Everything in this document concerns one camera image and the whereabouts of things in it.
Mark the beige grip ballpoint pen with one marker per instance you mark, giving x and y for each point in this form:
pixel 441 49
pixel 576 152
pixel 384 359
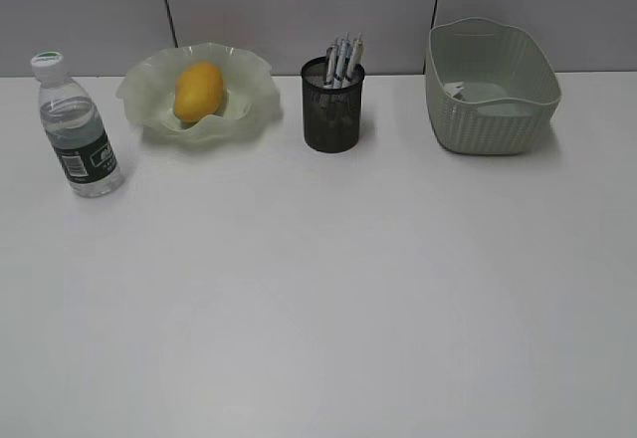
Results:
pixel 354 58

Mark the grey grip ballpoint pen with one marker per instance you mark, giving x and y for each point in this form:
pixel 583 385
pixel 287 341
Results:
pixel 331 60

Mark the yellow mango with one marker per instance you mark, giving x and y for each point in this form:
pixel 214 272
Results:
pixel 199 91

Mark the waste paper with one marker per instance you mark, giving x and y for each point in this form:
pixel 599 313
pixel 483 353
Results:
pixel 454 90

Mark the clear water bottle green label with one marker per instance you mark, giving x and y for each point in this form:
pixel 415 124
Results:
pixel 75 129

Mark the black mesh pen holder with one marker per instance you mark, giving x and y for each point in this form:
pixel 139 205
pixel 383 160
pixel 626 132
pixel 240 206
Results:
pixel 331 118

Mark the pale green wavy glass plate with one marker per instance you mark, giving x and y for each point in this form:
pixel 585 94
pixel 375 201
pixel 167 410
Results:
pixel 249 100

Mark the pale green woven basket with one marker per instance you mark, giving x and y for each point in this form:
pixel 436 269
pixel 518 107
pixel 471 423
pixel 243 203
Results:
pixel 511 91

